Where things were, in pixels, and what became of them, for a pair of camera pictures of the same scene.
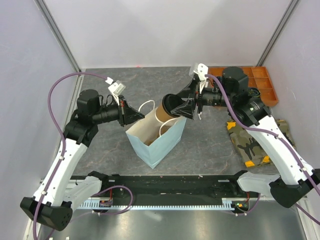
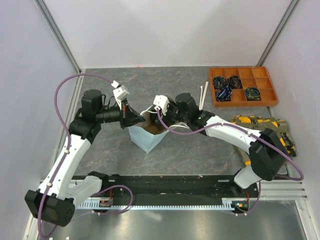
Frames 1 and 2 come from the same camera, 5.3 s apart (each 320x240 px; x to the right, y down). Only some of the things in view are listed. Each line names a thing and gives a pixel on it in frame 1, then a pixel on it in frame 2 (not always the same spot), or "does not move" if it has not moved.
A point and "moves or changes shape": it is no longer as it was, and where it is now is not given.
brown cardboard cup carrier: (148, 140) -> (153, 129)
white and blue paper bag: (152, 139) moves or changes shape
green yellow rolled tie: (254, 92) does not move
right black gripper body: (199, 98) -> (172, 115)
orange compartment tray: (258, 79) does not move
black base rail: (155, 188) does not move
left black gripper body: (121, 99) does not move
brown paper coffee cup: (161, 115) moves or changes shape
